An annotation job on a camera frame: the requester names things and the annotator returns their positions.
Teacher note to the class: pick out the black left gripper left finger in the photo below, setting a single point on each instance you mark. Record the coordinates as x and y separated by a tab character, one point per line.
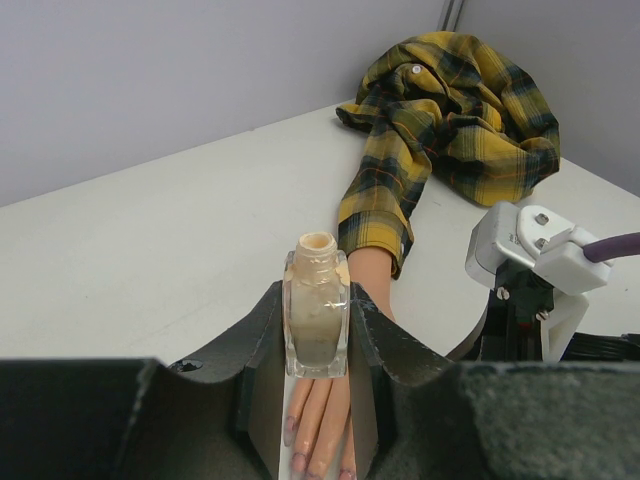
215	414

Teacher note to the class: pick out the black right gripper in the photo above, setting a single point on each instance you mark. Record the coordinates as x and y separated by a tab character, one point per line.
527	319

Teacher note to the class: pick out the nail polish bottle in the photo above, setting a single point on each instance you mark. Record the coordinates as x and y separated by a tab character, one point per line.
316	308

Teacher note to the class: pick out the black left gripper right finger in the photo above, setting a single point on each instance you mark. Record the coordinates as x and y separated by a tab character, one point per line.
416	415

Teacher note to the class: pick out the mannequin hand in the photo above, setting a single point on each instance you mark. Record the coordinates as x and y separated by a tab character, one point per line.
317	418

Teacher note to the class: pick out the yellow plaid shirt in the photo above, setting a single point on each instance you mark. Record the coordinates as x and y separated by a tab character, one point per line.
443	105

